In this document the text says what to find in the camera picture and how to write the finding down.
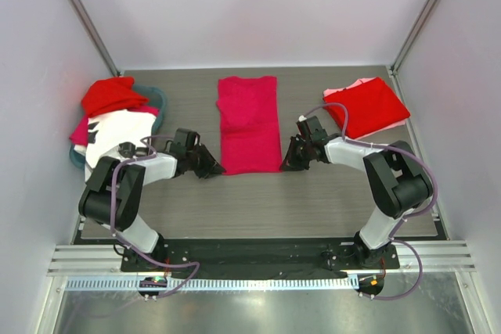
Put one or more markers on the folded red t shirt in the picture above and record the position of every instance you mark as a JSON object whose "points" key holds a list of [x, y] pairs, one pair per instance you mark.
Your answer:
{"points": [[364, 107]]}

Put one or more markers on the teal laundry basket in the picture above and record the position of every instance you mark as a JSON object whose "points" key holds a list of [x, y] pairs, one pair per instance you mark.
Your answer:
{"points": [[156, 99]]}

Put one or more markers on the white black printed t shirt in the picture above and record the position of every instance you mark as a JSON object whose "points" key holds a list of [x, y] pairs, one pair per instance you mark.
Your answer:
{"points": [[107, 131]]}

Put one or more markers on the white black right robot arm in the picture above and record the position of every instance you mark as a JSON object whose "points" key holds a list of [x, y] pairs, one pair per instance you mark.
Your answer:
{"points": [[398, 180]]}

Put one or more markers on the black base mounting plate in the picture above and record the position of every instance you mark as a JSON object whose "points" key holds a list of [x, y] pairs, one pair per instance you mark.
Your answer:
{"points": [[274, 259]]}

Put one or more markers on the right aluminium frame post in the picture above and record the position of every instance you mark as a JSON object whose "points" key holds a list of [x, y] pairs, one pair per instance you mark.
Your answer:
{"points": [[417, 27]]}

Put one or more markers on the aluminium front rail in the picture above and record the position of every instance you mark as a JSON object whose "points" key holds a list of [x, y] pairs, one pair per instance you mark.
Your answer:
{"points": [[436, 256]]}

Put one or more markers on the slotted white cable duct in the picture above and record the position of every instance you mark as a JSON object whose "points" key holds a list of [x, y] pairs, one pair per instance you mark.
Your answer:
{"points": [[157, 284]]}

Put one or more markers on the left aluminium frame post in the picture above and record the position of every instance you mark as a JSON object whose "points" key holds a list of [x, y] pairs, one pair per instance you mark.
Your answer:
{"points": [[94, 36]]}

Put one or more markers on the aluminium frame post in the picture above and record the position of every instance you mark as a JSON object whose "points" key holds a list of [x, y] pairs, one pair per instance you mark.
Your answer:
{"points": [[94, 36], [417, 27]]}

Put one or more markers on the magenta pink t shirt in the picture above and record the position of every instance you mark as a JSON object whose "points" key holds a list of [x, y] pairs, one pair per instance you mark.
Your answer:
{"points": [[249, 125]]}

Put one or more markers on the red t shirt in basket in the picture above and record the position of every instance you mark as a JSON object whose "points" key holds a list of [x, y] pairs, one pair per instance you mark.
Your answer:
{"points": [[110, 95]]}

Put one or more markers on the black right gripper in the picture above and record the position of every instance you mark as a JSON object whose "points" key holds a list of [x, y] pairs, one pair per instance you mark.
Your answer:
{"points": [[301, 150]]}

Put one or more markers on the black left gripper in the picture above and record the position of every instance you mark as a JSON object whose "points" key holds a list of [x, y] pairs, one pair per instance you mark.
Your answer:
{"points": [[211, 166]]}

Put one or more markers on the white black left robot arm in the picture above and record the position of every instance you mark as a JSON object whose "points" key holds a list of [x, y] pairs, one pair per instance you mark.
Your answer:
{"points": [[113, 191]]}

